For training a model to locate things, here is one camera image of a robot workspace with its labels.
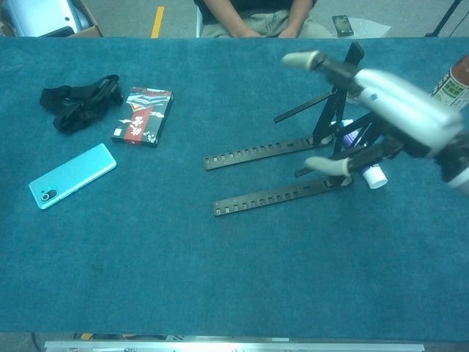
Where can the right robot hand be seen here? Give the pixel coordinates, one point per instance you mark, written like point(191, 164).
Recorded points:
point(403, 110)

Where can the black folding laptop stand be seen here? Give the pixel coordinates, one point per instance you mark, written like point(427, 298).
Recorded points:
point(264, 199)

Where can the amber tea bottle green label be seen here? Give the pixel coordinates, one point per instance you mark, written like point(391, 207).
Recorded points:
point(456, 84)

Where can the purple white toothpaste tube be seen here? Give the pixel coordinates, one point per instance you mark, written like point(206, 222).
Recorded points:
point(375, 177)

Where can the white paper sheet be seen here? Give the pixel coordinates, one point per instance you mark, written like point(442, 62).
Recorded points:
point(372, 29)

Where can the black tripod leg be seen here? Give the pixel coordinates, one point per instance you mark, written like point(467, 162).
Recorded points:
point(443, 20)

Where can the black phone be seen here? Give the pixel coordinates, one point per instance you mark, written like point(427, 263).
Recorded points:
point(343, 25)

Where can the seated person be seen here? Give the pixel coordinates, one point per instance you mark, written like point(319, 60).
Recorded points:
point(256, 22)

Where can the teal table cloth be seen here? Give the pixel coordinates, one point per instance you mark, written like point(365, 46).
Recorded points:
point(220, 256)

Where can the patterned red black card box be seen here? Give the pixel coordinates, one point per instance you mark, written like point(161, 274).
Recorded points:
point(143, 117)

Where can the cardboard box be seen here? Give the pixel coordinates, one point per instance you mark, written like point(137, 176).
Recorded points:
point(89, 31)

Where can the light blue smartphone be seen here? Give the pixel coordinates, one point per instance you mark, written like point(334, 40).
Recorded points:
point(73, 176)

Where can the aluminium frame rail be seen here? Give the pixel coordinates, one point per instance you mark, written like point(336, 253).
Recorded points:
point(234, 346)

